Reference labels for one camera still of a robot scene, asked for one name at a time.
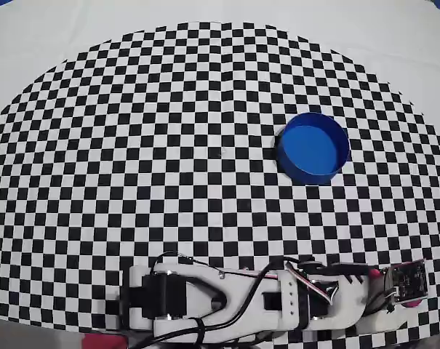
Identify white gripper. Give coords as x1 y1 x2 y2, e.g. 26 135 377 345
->
304 264 408 334

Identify pink ball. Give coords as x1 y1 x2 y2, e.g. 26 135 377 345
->
368 268 423 309

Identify blue round box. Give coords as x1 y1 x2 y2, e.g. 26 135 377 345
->
275 112 351 186

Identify red flat object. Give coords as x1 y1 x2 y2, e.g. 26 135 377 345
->
81 334 128 349

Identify black white checkered mat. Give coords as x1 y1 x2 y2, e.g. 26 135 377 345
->
0 0 440 345

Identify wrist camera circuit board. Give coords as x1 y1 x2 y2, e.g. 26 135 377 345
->
381 258 431 305

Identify white red black servo cable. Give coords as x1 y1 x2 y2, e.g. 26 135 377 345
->
283 260 339 305

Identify thick black cable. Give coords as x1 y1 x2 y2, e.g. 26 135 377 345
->
196 258 284 342

